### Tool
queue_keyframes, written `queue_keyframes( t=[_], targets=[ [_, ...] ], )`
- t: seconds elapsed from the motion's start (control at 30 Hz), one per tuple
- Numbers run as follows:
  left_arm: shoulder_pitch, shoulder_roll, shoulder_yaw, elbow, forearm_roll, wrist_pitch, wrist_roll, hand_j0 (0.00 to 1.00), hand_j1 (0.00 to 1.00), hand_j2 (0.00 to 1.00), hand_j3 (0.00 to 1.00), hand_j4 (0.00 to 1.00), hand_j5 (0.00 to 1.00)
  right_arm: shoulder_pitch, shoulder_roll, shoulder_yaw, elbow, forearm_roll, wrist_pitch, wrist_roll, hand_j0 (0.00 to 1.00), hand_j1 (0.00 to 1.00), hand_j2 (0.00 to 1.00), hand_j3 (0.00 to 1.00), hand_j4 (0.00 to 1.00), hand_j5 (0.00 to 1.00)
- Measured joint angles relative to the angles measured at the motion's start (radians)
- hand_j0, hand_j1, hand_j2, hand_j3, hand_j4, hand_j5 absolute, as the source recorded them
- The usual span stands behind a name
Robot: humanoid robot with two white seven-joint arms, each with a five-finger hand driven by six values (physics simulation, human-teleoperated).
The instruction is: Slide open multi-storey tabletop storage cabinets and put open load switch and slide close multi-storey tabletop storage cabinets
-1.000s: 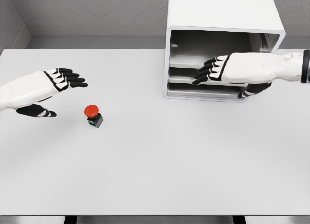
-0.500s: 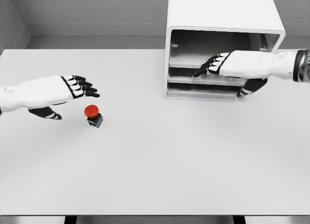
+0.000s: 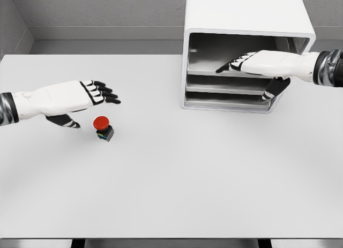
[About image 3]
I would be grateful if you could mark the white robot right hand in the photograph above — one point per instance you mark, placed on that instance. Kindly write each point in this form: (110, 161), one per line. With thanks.
(268, 61)

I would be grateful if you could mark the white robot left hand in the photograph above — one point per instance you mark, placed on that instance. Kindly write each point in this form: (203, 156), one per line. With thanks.
(64, 98)

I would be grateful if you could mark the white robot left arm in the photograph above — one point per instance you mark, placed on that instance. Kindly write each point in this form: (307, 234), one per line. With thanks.
(26, 104)

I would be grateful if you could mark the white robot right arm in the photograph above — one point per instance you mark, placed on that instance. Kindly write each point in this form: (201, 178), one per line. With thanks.
(319, 67)

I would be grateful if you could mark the white multi-storey storage cabinet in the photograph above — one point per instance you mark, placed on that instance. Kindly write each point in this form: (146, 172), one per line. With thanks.
(241, 12)

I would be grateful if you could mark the grey cabinet drawer tray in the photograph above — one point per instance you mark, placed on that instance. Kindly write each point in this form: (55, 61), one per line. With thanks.
(222, 84)
(222, 100)

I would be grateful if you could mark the red button load switch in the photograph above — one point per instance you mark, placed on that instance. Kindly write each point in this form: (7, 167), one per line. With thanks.
(101, 123)

